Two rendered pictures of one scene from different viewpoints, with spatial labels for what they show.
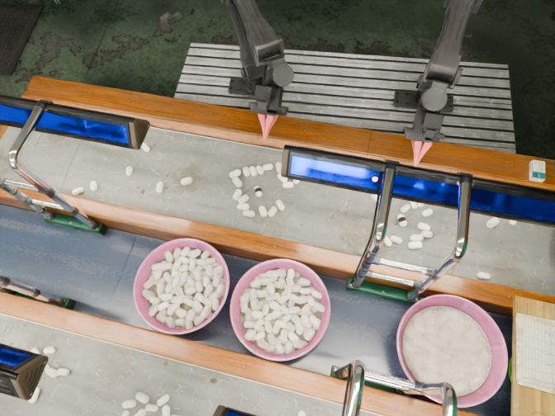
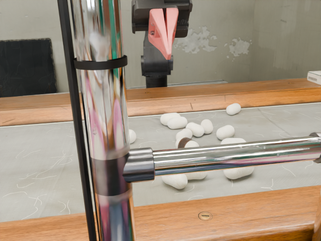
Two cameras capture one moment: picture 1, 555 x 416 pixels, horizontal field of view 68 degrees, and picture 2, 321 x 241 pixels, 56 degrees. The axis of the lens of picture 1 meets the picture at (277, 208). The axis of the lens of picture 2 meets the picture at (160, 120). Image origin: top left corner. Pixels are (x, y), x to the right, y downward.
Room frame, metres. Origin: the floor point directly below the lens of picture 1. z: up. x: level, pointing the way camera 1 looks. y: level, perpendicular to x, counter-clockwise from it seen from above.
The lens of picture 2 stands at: (0.10, -0.14, 0.92)
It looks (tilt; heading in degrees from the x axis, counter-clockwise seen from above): 20 degrees down; 330
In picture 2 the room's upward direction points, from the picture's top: 2 degrees counter-clockwise
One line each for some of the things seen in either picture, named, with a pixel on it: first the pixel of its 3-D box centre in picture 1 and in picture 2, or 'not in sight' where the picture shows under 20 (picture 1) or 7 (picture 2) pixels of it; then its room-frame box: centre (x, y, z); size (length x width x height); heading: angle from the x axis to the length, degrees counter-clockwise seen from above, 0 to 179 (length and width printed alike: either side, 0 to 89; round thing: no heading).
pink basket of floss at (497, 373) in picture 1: (445, 349); not in sight; (0.04, -0.38, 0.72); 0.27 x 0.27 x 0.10
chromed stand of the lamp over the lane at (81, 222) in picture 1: (49, 171); not in sight; (0.65, 0.61, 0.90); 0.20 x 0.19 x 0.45; 68
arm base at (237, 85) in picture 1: (254, 80); not in sight; (1.03, 0.01, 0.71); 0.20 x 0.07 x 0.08; 73
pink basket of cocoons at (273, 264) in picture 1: (280, 309); not in sight; (0.20, 0.03, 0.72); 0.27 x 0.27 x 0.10
